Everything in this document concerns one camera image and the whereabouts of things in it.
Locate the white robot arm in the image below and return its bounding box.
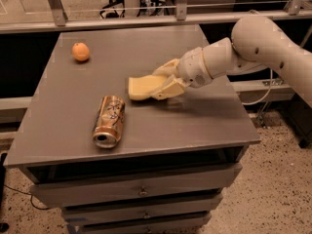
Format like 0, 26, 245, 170
151, 15, 312, 106

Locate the yellow sponge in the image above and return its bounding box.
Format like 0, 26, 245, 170
128, 75, 167, 100

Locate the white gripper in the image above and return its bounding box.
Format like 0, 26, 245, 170
151, 48, 213, 100

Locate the grey drawer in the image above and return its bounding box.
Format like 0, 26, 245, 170
67, 212, 211, 234
30, 163, 242, 208
61, 191, 222, 225

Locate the metal railing frame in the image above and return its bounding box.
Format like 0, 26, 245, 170
0, 0, 312, 34

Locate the orange soda can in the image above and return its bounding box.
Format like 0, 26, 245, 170
93, 96, 125, 148

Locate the black floor cable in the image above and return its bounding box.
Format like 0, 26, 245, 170
3, 183, 50, 212

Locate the grey drawer cabinet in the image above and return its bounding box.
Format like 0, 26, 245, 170
3, 24, 262, 234

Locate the orange fruit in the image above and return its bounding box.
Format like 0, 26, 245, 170
71, 43, 90, 61

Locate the top grey drawer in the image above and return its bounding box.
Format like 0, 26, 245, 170
30, 163, 242, 208

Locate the bottom grey drawer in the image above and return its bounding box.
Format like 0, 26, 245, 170
67, 212, 211, 234

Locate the middle grey drawer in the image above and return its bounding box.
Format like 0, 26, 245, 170
61, 191, 222, 225

